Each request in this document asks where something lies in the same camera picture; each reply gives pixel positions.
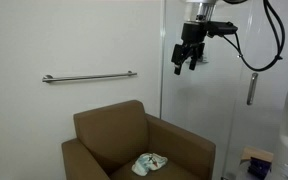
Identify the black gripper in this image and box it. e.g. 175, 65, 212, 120
170, 21, 208, 76

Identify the white blue patterned towel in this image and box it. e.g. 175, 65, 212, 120
131, 152, 169, 177

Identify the glass shower panel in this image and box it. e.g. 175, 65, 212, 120
159, 0, 288, 180

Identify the brown cardboard box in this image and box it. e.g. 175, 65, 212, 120
61, 99, 217, 180

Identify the dark purple object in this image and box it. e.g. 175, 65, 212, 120
247, 157, 272, 178

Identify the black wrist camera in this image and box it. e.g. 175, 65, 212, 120
206, 20, 239, 38

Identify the metal glass door handle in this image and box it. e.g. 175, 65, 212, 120
246, 72, 259, 106

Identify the metal wall grab bar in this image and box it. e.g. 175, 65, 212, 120
41, 70, 138, 84

